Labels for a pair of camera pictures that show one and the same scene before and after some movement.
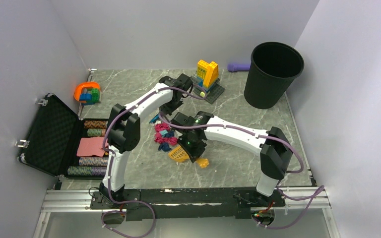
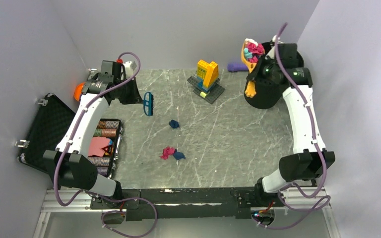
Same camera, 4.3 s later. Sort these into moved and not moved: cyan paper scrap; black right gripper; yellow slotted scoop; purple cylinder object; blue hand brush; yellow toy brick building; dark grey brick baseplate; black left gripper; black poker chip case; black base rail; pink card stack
Moved: blue hand brush; black left gripper; yellow slotted scoop; black right gripper; cyan paper scrap
Not moved: black base rail; dark grey brick baseplate; pink card stack; black poker chip case; purple cylinder object; yellow toy brick building
